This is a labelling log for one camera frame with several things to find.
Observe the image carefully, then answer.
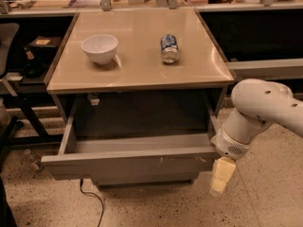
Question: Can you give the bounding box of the clear plastic bottle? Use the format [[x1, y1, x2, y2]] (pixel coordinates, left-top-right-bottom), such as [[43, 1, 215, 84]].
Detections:
[[24, 149, 45, 172]]

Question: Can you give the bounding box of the grey bottom drawer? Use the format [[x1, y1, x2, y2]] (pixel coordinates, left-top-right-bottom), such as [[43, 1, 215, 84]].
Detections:
[[92, 173, 199, 189]]

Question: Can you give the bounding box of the blue soda can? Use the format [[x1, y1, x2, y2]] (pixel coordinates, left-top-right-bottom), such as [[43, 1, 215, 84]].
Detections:
[[160, 34, 179, 64]]

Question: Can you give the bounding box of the white ceramic bowl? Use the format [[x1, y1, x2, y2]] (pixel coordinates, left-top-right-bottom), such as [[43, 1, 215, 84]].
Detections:
[[81, 34, 118, 64]]

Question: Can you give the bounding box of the grey top drawer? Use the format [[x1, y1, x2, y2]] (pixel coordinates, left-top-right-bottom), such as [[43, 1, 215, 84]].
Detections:
[[41, 92, 223, 182]]

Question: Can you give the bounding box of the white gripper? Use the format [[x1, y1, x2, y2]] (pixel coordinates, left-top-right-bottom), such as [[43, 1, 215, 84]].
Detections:
[[210, 125, 252, 197]]

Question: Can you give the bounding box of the black box with label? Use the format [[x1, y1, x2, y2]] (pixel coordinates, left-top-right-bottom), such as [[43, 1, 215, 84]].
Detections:
[[27, 36, 62, 51]]

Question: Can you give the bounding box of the grey drawer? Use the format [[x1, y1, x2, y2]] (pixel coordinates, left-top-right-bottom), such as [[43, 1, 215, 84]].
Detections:
[[41, 92, 223, 182], [92, 173, 199, 189]]

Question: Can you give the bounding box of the grey drawer cabinet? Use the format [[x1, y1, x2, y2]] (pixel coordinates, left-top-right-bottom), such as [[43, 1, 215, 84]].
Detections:
[[44, 7, 237, 191]]

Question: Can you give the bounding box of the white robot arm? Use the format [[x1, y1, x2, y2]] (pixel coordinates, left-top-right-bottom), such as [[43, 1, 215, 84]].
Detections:
[[210, 79, 303, 196]]

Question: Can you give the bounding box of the black floor cable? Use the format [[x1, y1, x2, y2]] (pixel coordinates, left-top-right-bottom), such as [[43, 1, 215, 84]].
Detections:
[[79, 178, 105, 227]]

